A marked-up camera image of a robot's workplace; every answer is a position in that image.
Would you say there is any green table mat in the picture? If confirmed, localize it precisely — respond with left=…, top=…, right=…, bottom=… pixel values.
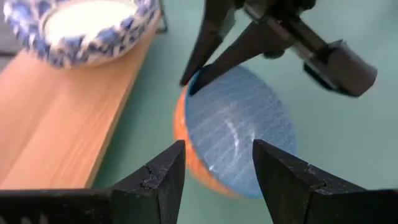
left=90, top=0, right=398, bottom=224

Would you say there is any red bowl with blue inside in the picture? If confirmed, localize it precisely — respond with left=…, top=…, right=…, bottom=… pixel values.
left=173, top=63, right=299, bottom=200

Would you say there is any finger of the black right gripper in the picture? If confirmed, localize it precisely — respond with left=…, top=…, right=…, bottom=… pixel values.
left=188, top=17, right=295, bottom=96
left=179, top=0, right=237, bottom=87

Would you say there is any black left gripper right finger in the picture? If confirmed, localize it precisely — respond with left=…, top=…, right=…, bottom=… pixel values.
left=252, top=139, right=398, bottom=224

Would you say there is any blue white patterned wide bowl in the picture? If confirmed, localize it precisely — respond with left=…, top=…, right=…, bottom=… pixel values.
left=2, top=0, right=161, bottom=68

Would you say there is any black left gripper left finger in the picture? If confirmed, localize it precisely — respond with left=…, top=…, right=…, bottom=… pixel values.
left=0, top=139, right=187, bottom=224

